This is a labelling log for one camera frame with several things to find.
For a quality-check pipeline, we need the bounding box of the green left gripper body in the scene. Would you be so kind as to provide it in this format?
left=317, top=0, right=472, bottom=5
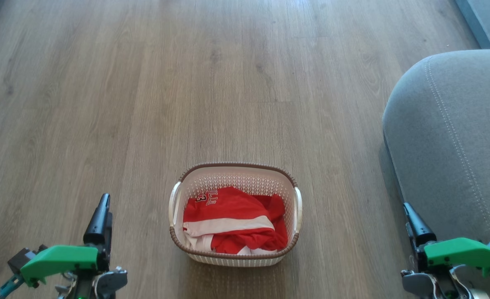
left=20, top=245, right=100, bottom=288

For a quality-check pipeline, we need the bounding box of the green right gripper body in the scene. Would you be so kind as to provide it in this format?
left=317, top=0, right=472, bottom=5
left=423, top=237, right=490, bottom=278

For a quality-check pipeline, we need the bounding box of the red and white shirt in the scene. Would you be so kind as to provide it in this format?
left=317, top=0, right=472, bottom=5
left=183, top=186, right=289, bottom=255

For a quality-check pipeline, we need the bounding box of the white woven laundry basket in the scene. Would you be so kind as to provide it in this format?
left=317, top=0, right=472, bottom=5
left=169, top=162, right=303, bottom=267

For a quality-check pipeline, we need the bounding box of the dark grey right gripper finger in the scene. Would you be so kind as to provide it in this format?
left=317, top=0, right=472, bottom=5
left=403, top=202, right=437, bottom=262

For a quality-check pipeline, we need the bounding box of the grey fabric sofa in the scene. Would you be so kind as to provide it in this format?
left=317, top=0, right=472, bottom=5
left=382, top=49, right=490, bottom=250

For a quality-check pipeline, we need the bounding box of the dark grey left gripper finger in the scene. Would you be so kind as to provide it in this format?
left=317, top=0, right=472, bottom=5
left=83, top=193, right=113, bottom=260

